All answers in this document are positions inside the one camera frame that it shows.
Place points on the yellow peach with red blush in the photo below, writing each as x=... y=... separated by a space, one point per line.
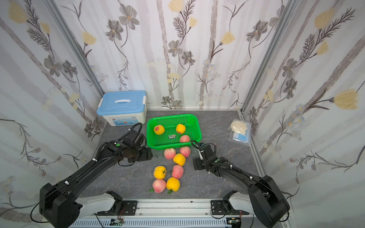
x=159 y=129

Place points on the aluminium front rail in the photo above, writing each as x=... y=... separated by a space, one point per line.
x=165 y=208

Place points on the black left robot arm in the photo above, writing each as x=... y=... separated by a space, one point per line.
x=58 y=203

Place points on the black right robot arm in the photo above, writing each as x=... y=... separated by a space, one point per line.
x=267 y=200

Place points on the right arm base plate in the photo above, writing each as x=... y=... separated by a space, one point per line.
x=221 y=207

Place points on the yellow peach bottom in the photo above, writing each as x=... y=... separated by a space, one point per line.
x=172 y=185

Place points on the blue lid storage box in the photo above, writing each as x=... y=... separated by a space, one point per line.
x=123 y=107

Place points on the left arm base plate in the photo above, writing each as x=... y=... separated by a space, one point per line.
x=121 y=208

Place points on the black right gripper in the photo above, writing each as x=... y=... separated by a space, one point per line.
x=198 y=163

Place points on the green plastic perforated basket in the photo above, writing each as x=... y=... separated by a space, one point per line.
x=162 y=142

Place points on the pink peach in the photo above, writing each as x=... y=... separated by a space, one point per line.
x=158 y=186
x=169 y=153
x=177 y=171
x=185 y=151
x=185 y=139

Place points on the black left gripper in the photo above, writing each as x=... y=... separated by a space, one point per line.
x=145 y=157

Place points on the small green circuit board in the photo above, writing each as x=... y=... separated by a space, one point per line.
x=116 y=222

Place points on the clear bag of white gloves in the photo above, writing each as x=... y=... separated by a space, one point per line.
x=240 y=127

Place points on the blue face mask pack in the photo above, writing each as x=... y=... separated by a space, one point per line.
x=239 y=138

